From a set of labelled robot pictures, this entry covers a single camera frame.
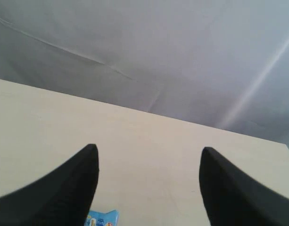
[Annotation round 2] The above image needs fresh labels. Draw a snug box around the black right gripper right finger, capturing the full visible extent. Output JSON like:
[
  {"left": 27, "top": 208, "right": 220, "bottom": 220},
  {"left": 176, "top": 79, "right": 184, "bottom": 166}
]
[{"left": 199, "top": 147, "right": 289, "bottom": 226}]

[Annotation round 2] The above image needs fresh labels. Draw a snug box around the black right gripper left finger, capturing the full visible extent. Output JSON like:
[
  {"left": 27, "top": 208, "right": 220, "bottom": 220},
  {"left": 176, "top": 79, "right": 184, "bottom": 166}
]
[{"left": 0, "top": 144, "right": 99, "bottom": 226}]

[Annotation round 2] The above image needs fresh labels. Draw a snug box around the blue snack packet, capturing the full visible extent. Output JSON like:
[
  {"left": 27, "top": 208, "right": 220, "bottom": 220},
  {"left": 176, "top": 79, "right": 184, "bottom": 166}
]
[{"left": 84, "top": 210, "right": 119, "bottom": 226}]

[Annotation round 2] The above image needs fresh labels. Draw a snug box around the white backdrop curtain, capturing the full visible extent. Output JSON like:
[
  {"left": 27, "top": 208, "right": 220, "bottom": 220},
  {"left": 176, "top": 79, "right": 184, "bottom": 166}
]
[{"left": 0, "top": 0, "right": 289, "bottom": 148}]

